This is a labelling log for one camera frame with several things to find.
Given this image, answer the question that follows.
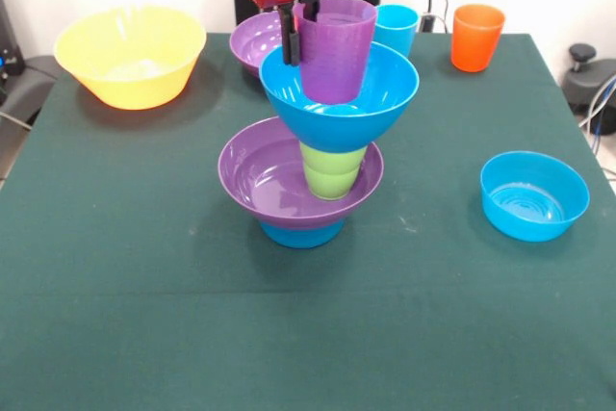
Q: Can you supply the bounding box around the purple cup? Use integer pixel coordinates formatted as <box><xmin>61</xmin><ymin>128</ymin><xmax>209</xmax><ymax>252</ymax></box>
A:
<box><xmin>292</xmin><ymin>0</ymin><xmax>379</xmax><ymax>105</ymax></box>

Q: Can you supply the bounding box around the large deep blue bowl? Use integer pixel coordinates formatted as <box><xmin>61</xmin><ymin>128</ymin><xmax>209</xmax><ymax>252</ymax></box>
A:
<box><xmin>258</xmin><ymin>39</ymin><xmax>421</xmax><ymax>154</ymax></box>

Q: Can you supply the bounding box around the green cup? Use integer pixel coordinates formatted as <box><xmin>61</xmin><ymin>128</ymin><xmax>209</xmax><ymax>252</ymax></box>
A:
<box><xmin>303</xmin><ymin>165</ymin><xmax>363</xmax><ymax>202</ymax></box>
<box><xmin>298</xmin><ymin>141</ymin><xmax>371</xmax><ymax>176</ymax></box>

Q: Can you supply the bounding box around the purple bowl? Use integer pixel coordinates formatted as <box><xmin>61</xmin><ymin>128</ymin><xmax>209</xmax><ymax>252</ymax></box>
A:
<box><xmin>228</xmin><ymin>11</ymin><xmax>289</xmax><ymax>79</ymax></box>
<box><xmin>218</xmin><ymin>116</ymin><xmax>386</xmax><ymax>232</ymax></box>

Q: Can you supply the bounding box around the small blue bowl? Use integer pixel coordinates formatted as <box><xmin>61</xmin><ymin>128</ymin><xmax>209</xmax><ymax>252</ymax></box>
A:
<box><xmin>479</xmin><ymin>150</ymin><xmax>591</xmax><ymax>243</ymax></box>
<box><xmin>257</xmin><ymin>218</ymin><xmax>346</xmax><ymax>249</ymax></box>

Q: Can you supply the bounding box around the blue cup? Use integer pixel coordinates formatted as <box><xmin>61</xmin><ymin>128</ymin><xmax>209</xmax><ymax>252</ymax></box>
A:
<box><xmin>372</xmin><ymin>3</ymin><xmax>420</xmax><ymax>60</ymax></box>

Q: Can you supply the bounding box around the black power strip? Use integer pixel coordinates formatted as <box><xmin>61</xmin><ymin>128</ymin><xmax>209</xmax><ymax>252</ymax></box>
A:
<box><xmin>419</xmin><ymin>12</ymin><xmax>451</xmax><ymax>33</ymax></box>

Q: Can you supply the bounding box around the yellow bowl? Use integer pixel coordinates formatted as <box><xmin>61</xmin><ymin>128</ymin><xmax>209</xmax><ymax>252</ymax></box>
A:
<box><xmin>52</xmin><ymin>5</ymin><xmax>208</xmax><ymax>110</ymax></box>

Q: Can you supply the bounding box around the orange cup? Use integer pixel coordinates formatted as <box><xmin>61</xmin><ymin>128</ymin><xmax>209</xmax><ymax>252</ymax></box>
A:
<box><xmin>450</xmin><ymin>3</ymin><xmax>507</xmax><ymax>73</ymax></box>

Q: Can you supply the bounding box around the dark green tablecloth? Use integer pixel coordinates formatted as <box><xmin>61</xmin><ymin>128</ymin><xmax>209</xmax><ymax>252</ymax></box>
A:
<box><xmin>0</xmin><ymin>33</ymin><xmax>616</xmax><ymax>411</ymax></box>

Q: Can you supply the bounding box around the black electronic device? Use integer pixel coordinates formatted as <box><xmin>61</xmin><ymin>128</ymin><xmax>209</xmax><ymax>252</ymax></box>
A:
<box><xmin>0</xmin><ymin>0</ymin><xmax>26</xmax><ymax>78</ymax></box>

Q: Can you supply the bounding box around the black knobbed equipment base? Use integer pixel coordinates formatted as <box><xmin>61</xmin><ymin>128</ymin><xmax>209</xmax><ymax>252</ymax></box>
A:
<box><xmin>561</xmin><ymin>43</ymin><xmax>616</xmax><ymax>109</ymax></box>

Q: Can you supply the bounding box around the white cable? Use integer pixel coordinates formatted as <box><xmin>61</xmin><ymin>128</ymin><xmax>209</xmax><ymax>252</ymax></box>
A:
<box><xmin>0</xmin><ymin>110</ymin><xmax>33</xmax><ymax>132</ymax></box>
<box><xmin>578</xmin><ymin>107</ymin><xmax>616</xmax><ymax>131</ymax></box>

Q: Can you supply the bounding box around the blue cable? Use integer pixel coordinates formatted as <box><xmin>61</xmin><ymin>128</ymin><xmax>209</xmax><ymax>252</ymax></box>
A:
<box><xmin>587</xmin><ymin>74</ymin><xmax>616</xmax><ymax>152</ymax></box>

